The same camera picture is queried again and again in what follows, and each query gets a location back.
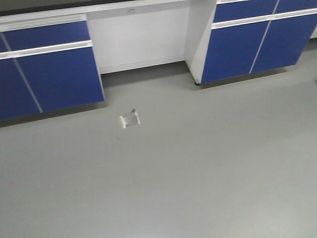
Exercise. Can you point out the metal floor socket plate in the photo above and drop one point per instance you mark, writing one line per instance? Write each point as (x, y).
(129, 119)

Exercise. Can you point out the right blue cabinet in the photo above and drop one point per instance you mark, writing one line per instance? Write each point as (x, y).
(230, 38)

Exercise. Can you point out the blue cabinet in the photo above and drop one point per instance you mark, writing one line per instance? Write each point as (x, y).
(47, 64)
(230, 38)

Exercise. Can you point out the left blue cabinet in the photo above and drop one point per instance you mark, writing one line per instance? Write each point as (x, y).
(47, 64)

